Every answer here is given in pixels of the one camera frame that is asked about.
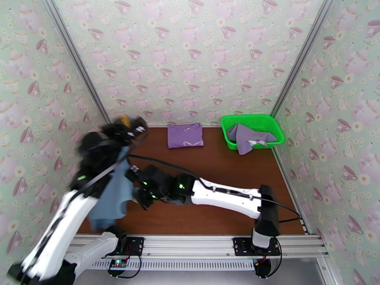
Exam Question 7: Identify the grey-blue tank top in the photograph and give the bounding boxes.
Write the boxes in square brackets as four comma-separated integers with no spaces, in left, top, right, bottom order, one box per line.
[88,146,134,231]

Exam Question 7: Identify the slotted white cable tray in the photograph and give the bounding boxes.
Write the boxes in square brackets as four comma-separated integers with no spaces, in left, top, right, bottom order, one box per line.
[89,258,257,271]

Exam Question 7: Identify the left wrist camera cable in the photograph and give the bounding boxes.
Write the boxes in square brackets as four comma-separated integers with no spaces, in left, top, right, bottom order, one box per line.
[18,133,149,285]

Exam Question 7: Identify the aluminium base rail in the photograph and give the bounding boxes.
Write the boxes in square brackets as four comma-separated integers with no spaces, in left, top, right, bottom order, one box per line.
[68,233,330,259]

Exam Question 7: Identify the aluminium side rail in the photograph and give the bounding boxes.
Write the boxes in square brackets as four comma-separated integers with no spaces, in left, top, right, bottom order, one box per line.
[271,146,311,234]

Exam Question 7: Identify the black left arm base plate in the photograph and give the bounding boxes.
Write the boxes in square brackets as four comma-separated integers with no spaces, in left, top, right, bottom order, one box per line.
[117,237,145,256]

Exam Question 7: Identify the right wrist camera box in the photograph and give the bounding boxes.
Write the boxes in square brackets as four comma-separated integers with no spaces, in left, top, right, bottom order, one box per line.
[126,164,144,183]

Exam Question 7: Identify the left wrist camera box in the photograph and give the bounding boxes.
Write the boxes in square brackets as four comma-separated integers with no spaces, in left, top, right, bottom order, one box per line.
[120,116,149,143]

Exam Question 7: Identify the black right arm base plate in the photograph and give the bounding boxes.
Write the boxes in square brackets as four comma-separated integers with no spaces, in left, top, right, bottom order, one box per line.
[232,237,281,257]

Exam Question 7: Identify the controller board with green light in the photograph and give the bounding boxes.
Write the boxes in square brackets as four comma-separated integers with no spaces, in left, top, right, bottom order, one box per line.
[108,258,129,271]

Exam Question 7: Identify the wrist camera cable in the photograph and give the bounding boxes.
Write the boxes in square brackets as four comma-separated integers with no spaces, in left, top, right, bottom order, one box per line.
[128,154,303,224]
[18,133,149,285]

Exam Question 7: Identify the black base cable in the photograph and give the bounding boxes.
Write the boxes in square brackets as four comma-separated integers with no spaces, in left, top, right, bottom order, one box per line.
[261,238,283,277]
[108,254,143,278]

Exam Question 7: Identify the aluminium corner post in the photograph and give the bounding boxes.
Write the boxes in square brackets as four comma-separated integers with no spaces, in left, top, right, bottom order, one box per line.
[270,0,339,117]
[40,0,115,127]

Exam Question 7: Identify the black round controller housing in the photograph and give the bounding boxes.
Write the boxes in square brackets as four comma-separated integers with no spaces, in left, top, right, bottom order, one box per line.
[254,258,272,278]

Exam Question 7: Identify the green plastic laundry basket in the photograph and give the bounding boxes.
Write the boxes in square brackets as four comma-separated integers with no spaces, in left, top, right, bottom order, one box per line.
[220,114,285,151]

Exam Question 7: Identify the lilac garment with white print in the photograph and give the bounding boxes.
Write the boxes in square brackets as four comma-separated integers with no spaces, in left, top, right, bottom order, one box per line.
[235,123,278,156]

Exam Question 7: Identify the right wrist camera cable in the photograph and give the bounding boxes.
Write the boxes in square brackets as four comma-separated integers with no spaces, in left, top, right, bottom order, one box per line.
[128,154,303,224]

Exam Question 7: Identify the purple T-shirt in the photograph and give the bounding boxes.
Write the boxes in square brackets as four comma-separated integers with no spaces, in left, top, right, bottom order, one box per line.
[167,123,205,149]

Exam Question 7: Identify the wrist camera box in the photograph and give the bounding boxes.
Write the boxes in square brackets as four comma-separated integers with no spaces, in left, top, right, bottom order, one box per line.
[120,116,149,143]
[126,164,144,183]

